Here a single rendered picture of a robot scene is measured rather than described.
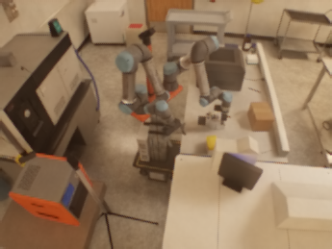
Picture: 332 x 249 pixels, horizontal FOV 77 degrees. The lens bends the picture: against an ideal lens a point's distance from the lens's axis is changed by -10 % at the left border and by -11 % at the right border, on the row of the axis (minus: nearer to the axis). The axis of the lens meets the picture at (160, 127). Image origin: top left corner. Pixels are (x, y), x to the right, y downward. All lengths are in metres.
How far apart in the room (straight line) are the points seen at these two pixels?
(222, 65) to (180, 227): 1.67
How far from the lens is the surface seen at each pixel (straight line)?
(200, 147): 1.97
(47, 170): 1.80
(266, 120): 2.10
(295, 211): 1.08
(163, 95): 1.63
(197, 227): 1.10
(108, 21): 4.99
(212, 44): 1.71
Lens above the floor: 2.49
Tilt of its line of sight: 49 degrees down
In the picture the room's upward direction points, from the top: 4 degrees counter-clockwise
